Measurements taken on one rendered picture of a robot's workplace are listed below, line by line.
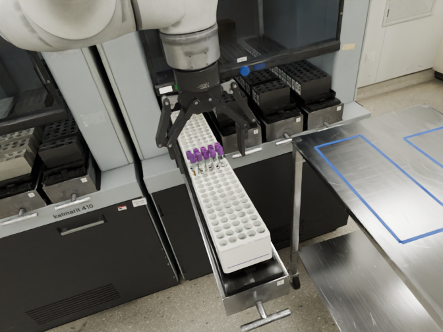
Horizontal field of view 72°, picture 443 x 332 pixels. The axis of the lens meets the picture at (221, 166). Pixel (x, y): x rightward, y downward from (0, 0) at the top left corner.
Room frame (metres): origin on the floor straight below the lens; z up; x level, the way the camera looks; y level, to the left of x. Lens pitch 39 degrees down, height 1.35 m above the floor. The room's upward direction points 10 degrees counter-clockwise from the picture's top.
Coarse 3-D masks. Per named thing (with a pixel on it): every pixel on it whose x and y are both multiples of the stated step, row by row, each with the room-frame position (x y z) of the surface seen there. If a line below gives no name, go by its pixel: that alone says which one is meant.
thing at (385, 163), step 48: (336, 144) 0.66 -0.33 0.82; (384, 144) 0.62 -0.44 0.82; (432, 144) 0.59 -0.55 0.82; (336, 192) 0.48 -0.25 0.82; (384, 192) 0.46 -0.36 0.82; (432, 192) 0.43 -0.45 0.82; (336, 240) 0.72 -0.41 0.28; (384, 240) 0.34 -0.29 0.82; (432, 240) 0.32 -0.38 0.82; (336, 288) 0.52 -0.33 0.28; (384, 288) 0.50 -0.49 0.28; (432, 288) 0.23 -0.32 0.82
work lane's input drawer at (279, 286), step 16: (192, 192) 0.58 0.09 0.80; (208, 240) 0.42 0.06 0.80; (208, 256) 0.39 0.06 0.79; (272, 256) 0.34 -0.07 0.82; (240, 272) 0.32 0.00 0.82; (256, 272) 0.32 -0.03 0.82; (272, 272) 0.31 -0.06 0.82; (224, 288) 0.30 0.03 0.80; (240, 288) 0.29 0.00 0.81; (256, 288) 0.29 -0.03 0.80; (272, 288) 0.30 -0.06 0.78; (288, 288) 0.30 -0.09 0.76; (224, 304) 0.28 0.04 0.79; (240, 304) 0.29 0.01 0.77; (256, 304) 0.29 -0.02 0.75; (256, 320) 0.26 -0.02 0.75; (272, 320) 0.25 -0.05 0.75
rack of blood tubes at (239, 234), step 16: (192, 176) 0.57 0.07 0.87; (208, 176) 0.56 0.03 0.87; (224, 176) 0.54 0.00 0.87; (208, 192) 0.49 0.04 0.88; (224, 192) 0.48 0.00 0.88; (240, 192) 0.47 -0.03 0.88; (208, 208) 0.44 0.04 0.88; (224, 208) 0.43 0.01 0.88; (240, 208) 0.43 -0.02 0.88; (208, 224) 0.40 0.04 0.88; (224, 224) 0.39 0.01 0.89; (240, 224) 0.38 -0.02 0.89; (256, 224) 0.38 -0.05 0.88; (224, 240) 0.35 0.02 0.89; (240, 240) 0.34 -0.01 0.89; (256, 240) 0.33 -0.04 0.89; (224, 256) 0.32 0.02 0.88; (240, 256) 0.32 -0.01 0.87; (256, 256) 0.33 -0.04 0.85; (224, 272) 0.32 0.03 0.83
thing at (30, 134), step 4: (28, 132) 0.92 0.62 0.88; (32, 132) 0.91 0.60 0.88; (12, 136) 0.91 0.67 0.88; (16, 136) 0.90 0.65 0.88; (20, 136) 0.90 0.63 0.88; (24, 136) 0.90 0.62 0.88; (28, 136) 0.90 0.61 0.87; (32, 136) 0.90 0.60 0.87; (36, 136) 0.92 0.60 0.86; (0, 140) 0.90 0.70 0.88; (4, 140) 0.89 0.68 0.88; (8, 140) 0.89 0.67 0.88; (12, 140) 0.89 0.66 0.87; (16, 140) 0.89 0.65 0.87; (32, 140) 0.90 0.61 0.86; (36, 140) 0.91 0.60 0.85; (0, 144) 0.88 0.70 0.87; (36, 144) 0.90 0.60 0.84
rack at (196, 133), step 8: (176, 112) 0.91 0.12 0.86; (192, 120) 0.84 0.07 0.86; (200, 120) 0.85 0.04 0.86; (184, 128) 0.80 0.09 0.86; (192, 128) 0.81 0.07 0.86; (200, 128) 0.79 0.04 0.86; (208, 128) 0.78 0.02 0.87; (184, 136) 0.76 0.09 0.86; (192, 136) 0.75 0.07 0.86; (200, 136) 0.76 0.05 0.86; (208, 136) 0.74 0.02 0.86; (184, 144) 0.73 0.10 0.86; (192, 144) 0.71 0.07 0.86; (200, 144) 0.70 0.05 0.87; (208, 144) 0.70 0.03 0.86; (184, 152) 0.68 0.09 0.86; (192, 152) 0.67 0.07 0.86
